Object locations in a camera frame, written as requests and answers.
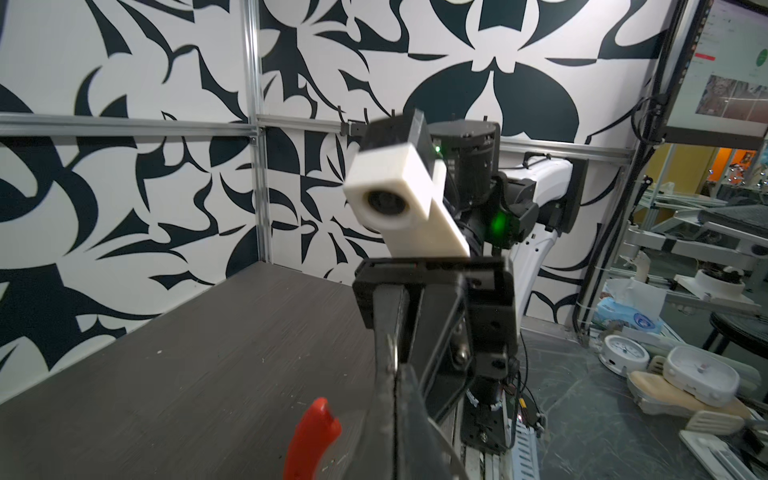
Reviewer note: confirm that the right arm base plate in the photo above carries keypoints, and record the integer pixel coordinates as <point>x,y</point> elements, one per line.
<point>487,423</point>

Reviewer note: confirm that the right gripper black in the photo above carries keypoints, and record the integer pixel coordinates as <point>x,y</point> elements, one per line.
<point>452,320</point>

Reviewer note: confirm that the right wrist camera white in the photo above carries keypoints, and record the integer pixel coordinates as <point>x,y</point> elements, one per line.
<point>395,187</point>

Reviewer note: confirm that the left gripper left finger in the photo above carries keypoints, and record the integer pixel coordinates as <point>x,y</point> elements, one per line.
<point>375,456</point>

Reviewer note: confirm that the computer monitor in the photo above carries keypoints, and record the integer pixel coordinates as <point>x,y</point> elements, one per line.
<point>717,91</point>

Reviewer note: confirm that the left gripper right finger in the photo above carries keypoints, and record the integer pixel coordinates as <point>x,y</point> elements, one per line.
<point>420,452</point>

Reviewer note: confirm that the white slotted cable duct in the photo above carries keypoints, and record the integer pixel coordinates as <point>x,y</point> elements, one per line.
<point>521,461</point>

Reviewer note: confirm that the metal keyring with red grip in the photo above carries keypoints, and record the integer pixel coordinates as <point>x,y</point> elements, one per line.
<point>315,433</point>

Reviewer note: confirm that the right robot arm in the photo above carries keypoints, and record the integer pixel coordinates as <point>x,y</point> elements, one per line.
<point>515,214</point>

